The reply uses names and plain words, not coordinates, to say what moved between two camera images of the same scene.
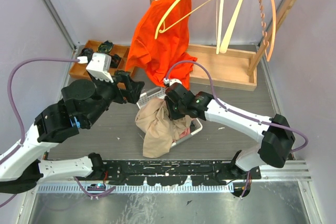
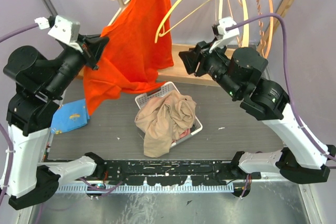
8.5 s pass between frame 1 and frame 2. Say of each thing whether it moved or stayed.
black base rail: stayed
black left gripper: moved
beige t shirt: stayed
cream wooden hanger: moved
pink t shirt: stayed
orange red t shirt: moved
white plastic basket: stayed
